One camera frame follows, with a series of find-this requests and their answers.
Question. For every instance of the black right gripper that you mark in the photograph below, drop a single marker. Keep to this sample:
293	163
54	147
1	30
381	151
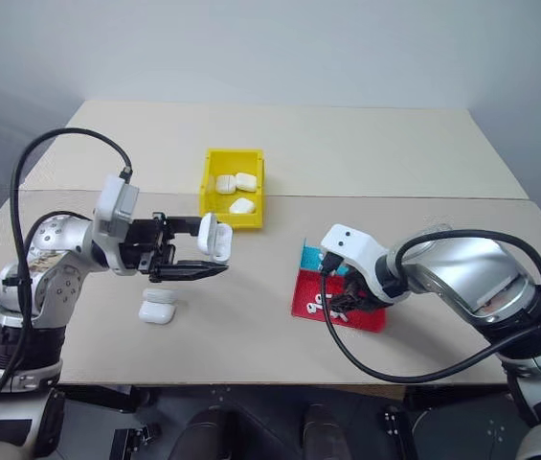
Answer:
365	287

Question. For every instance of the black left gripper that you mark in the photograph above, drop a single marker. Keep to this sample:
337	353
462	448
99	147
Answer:
143	239

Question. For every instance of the white earbud case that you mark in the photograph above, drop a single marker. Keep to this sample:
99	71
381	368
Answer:
215	237
156	312
246	182
225	184
242	206

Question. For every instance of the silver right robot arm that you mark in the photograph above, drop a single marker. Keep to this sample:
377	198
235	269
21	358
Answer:
480	273

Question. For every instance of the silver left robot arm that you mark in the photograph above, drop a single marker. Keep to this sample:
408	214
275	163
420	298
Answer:
54	287

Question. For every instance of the closed white earbud case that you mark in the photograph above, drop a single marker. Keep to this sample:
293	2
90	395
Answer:
156	312
242	206
246	182
225	184

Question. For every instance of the yellow plastic bin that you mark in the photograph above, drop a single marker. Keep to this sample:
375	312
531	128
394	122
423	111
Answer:
212	165

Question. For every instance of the white earbud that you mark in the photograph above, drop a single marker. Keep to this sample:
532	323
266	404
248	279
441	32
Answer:
311	308
323	301
342	315

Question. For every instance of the red plastic tray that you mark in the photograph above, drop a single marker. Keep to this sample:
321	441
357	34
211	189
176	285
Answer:
370	321

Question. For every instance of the teal plastic tray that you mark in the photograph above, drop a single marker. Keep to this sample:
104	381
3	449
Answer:
308	259

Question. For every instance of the dark rounded shape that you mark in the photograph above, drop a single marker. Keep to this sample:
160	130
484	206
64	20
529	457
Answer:
325	431
215	433

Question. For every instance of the black round disc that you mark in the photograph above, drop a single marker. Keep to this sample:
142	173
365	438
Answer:
466	431

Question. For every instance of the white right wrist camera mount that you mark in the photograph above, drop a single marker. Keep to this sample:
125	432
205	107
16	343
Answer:
353	244

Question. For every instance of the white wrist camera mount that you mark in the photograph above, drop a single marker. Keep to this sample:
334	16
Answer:
353	244
113	201

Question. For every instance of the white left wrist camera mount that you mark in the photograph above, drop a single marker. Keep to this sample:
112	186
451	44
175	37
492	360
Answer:
113	201

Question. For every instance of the black metal bracket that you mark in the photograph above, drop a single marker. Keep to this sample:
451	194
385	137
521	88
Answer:
391	420
133	441

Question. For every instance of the black frame under table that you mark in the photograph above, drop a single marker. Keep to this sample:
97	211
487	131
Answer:
107	397

